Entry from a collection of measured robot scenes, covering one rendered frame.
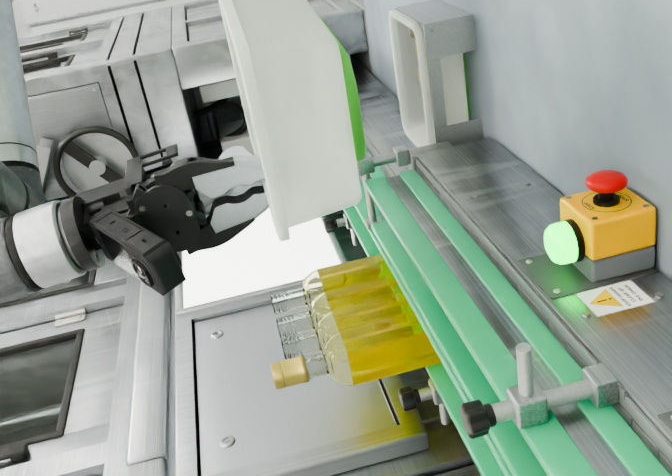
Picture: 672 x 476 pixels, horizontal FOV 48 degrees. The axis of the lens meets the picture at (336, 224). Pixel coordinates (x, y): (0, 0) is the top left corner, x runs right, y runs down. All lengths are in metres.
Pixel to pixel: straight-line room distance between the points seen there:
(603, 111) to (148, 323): 0.91
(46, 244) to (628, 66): 0.58
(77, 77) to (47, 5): 2.80
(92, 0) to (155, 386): 3.66
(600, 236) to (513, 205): 0.21
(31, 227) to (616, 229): 0.55
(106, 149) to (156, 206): 1.32
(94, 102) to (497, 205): 1.27
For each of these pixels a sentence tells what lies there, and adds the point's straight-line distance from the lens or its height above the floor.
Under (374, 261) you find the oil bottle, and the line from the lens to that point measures 1.13.
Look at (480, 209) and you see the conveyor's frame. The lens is 0.97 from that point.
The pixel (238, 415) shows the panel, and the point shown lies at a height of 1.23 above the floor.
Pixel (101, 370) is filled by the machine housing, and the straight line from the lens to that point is 1.43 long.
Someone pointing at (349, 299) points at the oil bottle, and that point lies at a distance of 1.06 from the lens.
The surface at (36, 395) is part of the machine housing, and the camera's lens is 1.44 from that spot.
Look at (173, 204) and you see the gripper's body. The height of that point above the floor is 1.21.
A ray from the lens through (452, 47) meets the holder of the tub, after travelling 1.19.
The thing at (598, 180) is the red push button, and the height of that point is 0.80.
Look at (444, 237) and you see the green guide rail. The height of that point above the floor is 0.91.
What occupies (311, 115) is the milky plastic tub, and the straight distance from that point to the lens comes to 0.57.
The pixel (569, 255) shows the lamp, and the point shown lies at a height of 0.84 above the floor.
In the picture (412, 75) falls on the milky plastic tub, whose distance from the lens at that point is 1.35.
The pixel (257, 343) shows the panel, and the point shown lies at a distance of 1.29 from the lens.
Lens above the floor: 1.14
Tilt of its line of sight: 6 degrees down
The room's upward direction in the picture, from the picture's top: 103 degrees counter-clockwise
